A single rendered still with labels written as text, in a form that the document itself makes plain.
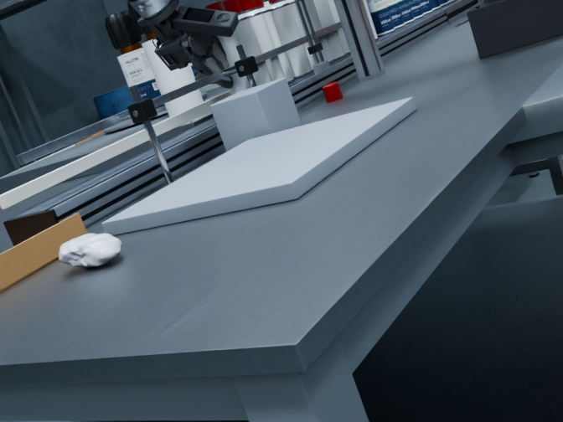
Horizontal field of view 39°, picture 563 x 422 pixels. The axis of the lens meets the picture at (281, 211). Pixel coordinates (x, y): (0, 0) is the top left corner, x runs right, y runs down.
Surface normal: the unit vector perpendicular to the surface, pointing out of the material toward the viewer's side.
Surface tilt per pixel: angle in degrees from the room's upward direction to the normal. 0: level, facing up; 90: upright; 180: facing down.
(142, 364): 90
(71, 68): 90
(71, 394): 90
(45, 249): 90
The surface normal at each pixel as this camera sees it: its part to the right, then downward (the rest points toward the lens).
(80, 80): 0.87, -0.21
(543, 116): -0.36, 0.34
